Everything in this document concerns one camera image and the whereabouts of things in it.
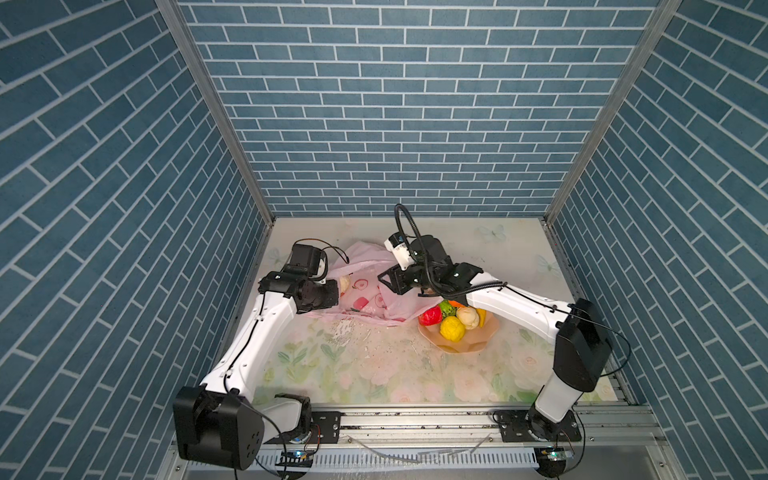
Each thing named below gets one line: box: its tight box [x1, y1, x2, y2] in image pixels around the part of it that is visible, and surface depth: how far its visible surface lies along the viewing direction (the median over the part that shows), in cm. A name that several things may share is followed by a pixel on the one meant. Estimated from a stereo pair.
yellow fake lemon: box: [439, 316, 465, 343], surface depth 88 cm
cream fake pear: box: [339, 275, 351, 294], surface depth 98 cm
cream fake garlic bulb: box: [456, 306, 479, 330], surface depth 88 cm
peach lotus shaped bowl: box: [418, 310, 501, 354], surface depth 88 cm
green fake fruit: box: [439, 300, 457, 318], surface depth 89 cm
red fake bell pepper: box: [418, 305, 443, 326], surface depth 85 cm
